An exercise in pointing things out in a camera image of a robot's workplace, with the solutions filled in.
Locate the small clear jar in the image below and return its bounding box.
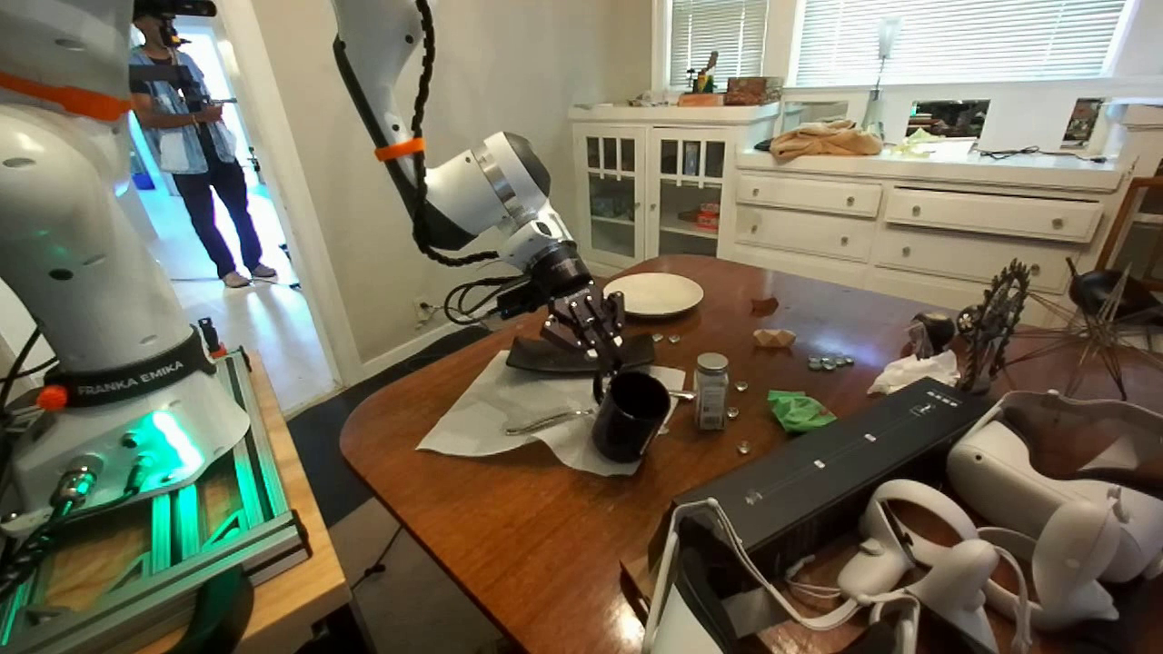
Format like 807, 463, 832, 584
690, 350, 734, 438

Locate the bread basket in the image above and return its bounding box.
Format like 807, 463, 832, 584
765, 120, 887, 165

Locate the white glass-door cabinet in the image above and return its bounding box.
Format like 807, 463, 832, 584
565, 101, 786, 278

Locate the black tripod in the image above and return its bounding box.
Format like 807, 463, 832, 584
1039, 255, 1163, 403

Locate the white crumpled tissue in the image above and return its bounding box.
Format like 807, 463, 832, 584
866, 350, 961, 399

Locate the long black box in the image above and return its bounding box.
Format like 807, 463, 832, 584
657, 375, 1004, 610

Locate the white VR controller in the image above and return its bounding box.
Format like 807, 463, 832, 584
832, 476, 1030, 654

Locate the white drawer dresser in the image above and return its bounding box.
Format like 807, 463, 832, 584
718, 151, 1137, 332

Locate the black mug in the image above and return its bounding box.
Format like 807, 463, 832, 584
588, 366, 677, 466

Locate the standing person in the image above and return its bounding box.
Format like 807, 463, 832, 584
123, 0, 283, 292

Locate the small black toy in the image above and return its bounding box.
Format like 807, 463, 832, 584
906, 309, 960, 360

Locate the dark decorative plant ornament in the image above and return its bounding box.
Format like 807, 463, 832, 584
956, 255, 1030, 395

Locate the white round plate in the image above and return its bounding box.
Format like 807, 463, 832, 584
598, 268, 707, 319

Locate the brown wooden chair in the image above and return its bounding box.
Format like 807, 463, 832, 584
1093, 175, 1163, 289

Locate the white VR headset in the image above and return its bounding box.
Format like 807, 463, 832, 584
940, 390, 1163, 634

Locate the white window blind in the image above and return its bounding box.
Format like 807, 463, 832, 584
666, 0, 774, 91
790, 0, 1128, 89

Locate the green crumpled wrapper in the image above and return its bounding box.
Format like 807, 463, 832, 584
764, 384, 838, 438

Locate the white paper towel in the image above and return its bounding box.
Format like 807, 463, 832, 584
415, 347, 690, 479

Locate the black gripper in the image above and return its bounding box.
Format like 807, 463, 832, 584
535, 268, 639, 409

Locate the small tan object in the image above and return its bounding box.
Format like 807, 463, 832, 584
752, 325, 799, 357

